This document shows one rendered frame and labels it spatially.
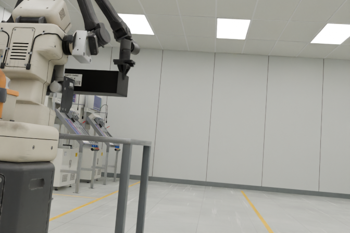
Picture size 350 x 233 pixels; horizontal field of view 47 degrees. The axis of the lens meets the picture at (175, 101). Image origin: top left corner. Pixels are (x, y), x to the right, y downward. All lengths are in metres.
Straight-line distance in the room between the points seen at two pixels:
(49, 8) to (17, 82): 0.35
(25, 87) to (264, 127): 7.59
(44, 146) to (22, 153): 0.12
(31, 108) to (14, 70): 0.16
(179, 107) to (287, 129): 2.41
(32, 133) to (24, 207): 0.23
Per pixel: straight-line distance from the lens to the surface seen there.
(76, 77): 2.06
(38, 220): 1.44
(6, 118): 1.50
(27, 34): 1.76
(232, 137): 8.91
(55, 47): 1.71
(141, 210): 2.46
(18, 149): 1.29
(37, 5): 1.86
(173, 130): 8.95
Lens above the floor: 0.77
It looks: 7 degrees up
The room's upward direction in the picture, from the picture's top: 5 degrees clockwise
